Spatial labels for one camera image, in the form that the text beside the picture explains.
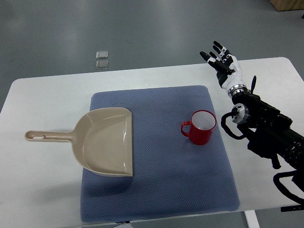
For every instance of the brown cardboard box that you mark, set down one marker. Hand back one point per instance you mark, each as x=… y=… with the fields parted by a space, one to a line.
x=287 y=5

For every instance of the blue textured mat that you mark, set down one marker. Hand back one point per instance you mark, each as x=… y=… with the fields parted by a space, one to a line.
x=172 y=176

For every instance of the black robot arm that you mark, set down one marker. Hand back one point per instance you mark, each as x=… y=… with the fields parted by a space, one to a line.
x=269 y=136

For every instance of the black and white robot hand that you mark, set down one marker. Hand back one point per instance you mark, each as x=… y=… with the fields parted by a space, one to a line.
x=228 y=70

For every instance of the beige plastic dustpan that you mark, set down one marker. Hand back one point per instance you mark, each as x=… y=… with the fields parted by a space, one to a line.
x=102 y=141

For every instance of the upper grey floor plate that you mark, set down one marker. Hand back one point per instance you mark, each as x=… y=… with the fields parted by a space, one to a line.
x=102 y=54

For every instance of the red cup white inside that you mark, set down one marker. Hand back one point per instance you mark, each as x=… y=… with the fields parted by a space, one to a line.
x=200 y=127

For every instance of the white table leg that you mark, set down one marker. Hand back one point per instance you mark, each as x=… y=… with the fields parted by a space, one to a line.
x=251 y=219

